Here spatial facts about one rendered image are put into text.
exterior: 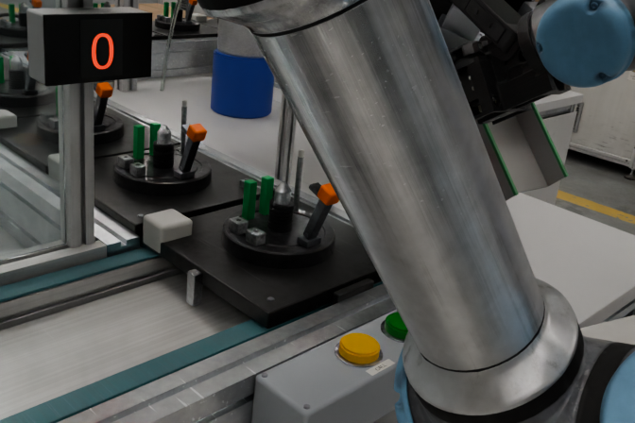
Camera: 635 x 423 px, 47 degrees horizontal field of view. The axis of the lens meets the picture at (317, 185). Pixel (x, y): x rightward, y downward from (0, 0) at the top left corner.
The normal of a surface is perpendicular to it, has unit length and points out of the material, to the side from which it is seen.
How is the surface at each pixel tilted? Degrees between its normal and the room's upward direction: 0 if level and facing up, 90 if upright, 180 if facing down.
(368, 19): 91
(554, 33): 102
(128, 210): 0
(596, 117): 90
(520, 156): 45
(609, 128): 90
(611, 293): 0
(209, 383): 0
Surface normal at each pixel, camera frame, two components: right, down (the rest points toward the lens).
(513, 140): 0.47, -0.41
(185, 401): 0.11, -0.93
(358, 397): 0.70, 0.32
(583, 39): -0.62, 0.41
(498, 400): -0.30, -0.14
